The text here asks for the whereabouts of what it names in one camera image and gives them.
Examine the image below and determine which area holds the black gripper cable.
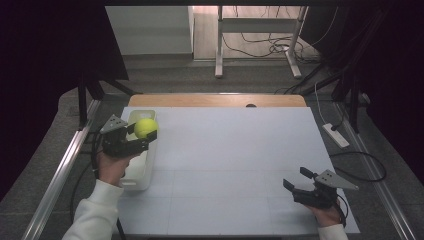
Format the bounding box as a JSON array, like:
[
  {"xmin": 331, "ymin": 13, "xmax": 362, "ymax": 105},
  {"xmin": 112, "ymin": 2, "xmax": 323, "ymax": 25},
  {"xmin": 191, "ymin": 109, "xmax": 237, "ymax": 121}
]
[
  {"xmin": 334, "ymin": 199, "xmax": 350, "ymax": 228},
  {"xmin": 69, "ymin": 132, "xmax": 105, "ymax": 223}
]

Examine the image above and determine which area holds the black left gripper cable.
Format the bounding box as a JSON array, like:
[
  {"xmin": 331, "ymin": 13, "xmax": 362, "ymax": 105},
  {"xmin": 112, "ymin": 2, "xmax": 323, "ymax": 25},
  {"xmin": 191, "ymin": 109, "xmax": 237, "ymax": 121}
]
[{"xmin": 69, "ymin": 132, "xmax": 105, "ymax": 223}]

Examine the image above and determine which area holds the person's left hand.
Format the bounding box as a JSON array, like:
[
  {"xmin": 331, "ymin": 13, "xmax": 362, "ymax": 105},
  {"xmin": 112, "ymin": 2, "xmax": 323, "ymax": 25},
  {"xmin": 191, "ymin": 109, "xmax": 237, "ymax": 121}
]
[{"xmin": 96, "ymin": 151, "xmax": 142, "ymax": 187}]

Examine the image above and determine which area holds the white plastic bin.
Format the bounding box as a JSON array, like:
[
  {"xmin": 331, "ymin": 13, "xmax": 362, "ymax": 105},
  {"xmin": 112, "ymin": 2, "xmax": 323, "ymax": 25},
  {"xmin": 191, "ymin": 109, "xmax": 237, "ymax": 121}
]
[{"xmin": 118, "ymin": 109, "xmax": 158, "ymax": 192}]

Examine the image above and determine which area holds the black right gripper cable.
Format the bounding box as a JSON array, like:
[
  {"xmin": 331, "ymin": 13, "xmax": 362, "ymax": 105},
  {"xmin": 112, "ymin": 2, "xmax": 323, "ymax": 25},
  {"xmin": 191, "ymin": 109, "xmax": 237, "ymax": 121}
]
[{"xmin": 334, "ymin": 199, "xmax": 350, "ymax": 228}]

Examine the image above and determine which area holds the person's right hand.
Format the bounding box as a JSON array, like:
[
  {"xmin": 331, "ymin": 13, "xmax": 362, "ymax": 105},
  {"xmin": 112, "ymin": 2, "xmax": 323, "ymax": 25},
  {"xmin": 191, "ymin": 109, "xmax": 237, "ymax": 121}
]
[{"xmin": 305, "ymin": 200, "xmax": 344, "ymax": 229}]

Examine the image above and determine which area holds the black curtain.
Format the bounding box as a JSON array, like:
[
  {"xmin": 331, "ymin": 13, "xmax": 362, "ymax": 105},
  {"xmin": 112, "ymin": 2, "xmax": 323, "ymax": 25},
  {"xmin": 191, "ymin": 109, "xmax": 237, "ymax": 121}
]
[
  {"xmin": 299, "ymin": 0, "xmax": 424, "ymax": 188},
  {"xmin": 0, "ymin": 0, "xmax": 130, "ymax": 201}
]

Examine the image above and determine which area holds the white cabinet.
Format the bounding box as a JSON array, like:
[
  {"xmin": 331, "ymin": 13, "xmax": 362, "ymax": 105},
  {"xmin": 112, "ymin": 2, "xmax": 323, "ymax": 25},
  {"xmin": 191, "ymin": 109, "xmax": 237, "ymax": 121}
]
[{"xmin": 105, "ymin": 5, "xmax": 195, "ymax": 56}]

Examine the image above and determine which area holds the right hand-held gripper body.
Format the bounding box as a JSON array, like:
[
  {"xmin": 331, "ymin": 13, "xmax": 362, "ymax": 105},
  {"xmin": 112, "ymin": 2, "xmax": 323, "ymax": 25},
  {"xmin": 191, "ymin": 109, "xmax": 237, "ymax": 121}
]
[{"xmin": 292, "ymin": 168, "xmax": 360, "ymax": 211}]

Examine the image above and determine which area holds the yellow tennis ball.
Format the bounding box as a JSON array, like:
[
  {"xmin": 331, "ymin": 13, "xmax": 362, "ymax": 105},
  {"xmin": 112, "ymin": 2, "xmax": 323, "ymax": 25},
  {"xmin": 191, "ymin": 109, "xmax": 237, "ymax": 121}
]
[{"xmin": 133, "ymin": 118, "xmax": 159, "ymax": 140}]

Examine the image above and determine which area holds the white metal stand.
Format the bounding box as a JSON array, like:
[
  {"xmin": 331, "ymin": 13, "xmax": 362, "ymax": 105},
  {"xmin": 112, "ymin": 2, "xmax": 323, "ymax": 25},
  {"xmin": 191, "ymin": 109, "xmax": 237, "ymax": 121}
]
[{"xmin": 214, "ymin": 5, "xmax": 310, "ymax": 80}]

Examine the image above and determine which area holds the black looped cable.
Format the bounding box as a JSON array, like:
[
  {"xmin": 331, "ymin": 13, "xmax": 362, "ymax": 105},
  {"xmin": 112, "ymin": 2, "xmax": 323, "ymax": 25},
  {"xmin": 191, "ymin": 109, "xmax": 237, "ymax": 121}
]
[{"xmin": 329, "ymin": 151, "xmax": 388, "ymax": 183}]

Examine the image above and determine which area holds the black stand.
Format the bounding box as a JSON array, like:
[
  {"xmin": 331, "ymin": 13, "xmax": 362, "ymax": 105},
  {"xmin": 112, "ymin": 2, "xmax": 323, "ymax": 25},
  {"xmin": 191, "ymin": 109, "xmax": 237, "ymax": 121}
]
[
  {"xmin": 331, "ymin": 74, "xmax": 369, "ymax": 134},
  {"xmin": 77, "ymin": 74, "xmax": 143, "ymax": 130}
]

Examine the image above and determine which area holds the wooden table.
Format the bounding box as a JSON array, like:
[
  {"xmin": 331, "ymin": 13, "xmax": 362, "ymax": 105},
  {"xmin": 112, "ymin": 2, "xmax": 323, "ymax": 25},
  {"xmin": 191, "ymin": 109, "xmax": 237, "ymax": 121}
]
[{"xmin": 127, "ymin": 93, "xmax": 308, "ymax": 108}]

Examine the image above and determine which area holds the aluminium rail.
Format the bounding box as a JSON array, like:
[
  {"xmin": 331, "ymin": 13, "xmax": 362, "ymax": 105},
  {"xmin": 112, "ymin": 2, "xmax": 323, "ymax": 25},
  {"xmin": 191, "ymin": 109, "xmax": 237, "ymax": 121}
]
[
  {"xmin": 20, "ymin": 99, "xmax": 102, "ymax": 240},
  {"xmin": 333, "ymin": 101, "xmax": 418, "ymax": 240}
]

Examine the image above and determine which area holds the tangle of black floor cables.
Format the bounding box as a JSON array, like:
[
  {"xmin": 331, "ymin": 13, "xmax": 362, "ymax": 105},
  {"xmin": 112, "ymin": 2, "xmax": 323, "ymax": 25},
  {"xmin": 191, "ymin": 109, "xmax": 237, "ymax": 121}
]
[{"xmin": 221, "ymin": 31, "xmax": 323, "ymax": 64}]

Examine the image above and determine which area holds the white power strip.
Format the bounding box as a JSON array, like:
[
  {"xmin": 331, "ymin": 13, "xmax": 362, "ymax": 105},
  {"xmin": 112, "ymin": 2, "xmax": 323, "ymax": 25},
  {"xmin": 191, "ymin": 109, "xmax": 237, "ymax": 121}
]
[{"xmin": 321, "ymin": 122, "xmax": 351, "ymax": 149}]

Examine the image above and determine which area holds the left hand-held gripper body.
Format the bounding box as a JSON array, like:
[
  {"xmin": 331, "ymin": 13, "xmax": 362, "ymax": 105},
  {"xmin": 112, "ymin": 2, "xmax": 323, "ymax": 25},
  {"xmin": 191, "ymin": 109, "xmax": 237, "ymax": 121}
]
[{"xmin": 99, "ymin": 113, "xmax": 150, "ymax": 159}]

